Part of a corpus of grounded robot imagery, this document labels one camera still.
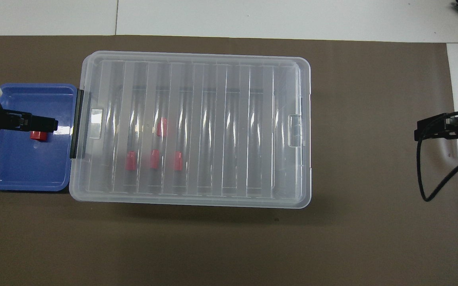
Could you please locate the clear plastic box lid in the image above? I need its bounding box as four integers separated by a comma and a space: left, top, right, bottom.
69, 50, 312, 209

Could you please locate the blue plastic tray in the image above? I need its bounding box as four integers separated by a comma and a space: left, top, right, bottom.
0, 83, 79, 192

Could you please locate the clear plastic storage box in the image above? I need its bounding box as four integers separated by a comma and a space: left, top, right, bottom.
79, 60, 306, 199

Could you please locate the brown table mat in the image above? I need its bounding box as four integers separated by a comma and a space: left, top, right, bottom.
0, 35, 458, 286

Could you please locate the black box latch handle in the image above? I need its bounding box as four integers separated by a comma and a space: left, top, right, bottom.
70, 89, 93, 159

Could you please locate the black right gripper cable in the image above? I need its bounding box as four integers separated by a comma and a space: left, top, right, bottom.
416, 109, 458, 202

